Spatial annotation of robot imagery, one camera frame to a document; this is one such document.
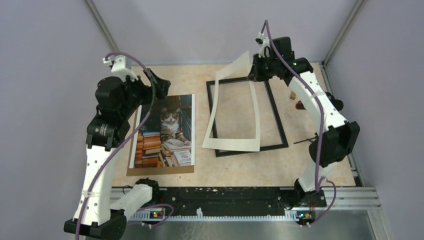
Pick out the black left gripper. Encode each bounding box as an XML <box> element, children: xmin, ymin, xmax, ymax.
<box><xmin>119</xmin><ymin>67</ymin><xmax>171</xmax><ymax>118</ymax></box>

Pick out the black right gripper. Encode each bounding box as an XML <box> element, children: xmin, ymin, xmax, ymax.
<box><xmin>247</xmin><ymin>53</ymin><xmax>280</xmax><ymax>82</ymax></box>

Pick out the white mat board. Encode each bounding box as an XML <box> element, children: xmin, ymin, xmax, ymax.
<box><xmin>201</xmin><ymin>51</ymin><xmax>261</xmax><ymax>153</ymax></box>

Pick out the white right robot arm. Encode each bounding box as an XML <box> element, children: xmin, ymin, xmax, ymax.
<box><xmin>247</xmin><ymin>33</ymin><xmax>360</xmax><ymax>206</ymax></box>

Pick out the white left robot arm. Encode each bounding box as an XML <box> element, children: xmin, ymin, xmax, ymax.
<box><xmin>63</xmin><ymin>69</ymin><xmax>171</xmax><ymax>240</ymax></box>

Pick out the cat photo print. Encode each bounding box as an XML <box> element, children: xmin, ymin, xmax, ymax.
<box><xmin>128</xmin><ymin>94</ymin><xmax>195</xmax><ymax>170</ymax></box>

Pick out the black microphone on tripod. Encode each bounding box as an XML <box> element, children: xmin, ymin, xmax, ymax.
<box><xmin>293</xmin><ymin>92</ymin><xmax>344</xmax><ymax>145</ymax></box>

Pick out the brown backing board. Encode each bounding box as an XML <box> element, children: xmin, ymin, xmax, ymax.
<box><xmin>126</xmin><ymin>106</ymin><xmax>195</xmax><ymax>177</ymax></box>

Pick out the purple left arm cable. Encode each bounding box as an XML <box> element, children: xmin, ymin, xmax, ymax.
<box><xmin>74</xmin><ymin>51</ymin><xmax>175</xmax><ymax>240</ymax></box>

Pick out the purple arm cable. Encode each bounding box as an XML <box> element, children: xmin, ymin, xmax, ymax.
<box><xmin>259</xmin><ymin>19</ymin><xmax>338</xmax><ymax>228</ymax></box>
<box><xmin>74</xmin><ymin>51</ymin><xmax>175</xmax><ymax>240</ymax></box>

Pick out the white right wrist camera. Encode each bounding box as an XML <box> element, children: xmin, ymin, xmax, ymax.
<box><xmin>255</xmin><ymin>32</ymin><xmax>272</xmax><ymax>58</ymax></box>

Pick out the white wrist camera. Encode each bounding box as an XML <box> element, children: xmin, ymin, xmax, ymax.
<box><xmin>255</xmin><ymin>32</ymin><xmax>272</xmax><ymax>58</ymax></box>
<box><xmin>102</xmin><ymin>54</ymin><xmax>138</xmax><ymax>83</ymax></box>

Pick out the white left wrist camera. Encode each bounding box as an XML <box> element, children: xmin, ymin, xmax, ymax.
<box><xmin>102</xmin><ymin>54</ymin><xmax>138</xmax><ymax>83</ymax></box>

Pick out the black picture frame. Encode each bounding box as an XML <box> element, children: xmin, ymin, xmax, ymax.
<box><xmin>206</xmin><ymin>80</ymin><xmax>289</xmax><ymax>158</ymax></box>

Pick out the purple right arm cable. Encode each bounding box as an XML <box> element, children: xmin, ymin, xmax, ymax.
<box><xmin>259</xmin><ymin>19</ymin><xmax>338</xmax><ymax>228</ymax></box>

